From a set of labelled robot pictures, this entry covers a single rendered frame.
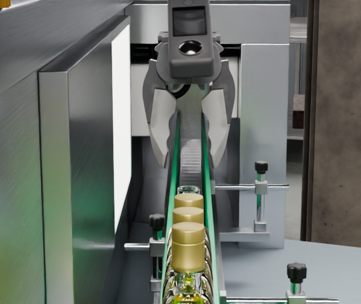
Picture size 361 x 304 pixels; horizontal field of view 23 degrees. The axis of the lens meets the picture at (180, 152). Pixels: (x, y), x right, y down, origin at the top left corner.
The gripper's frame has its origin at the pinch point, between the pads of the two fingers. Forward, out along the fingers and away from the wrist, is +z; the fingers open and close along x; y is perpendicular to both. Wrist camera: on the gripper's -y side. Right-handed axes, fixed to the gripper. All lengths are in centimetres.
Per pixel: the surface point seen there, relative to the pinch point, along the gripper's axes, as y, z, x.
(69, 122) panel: -11.6, -6.2, 11.9
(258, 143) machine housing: 104, 20, -16
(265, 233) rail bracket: 82, 35, -16
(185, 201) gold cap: -1.7, 4.6, 0.3
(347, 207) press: 225, 70, -59
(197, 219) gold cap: -7.2, 5.0, -1.0
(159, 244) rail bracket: 42.2, 24.3, 5.2
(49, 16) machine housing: -17.1, -17.0, 12.6
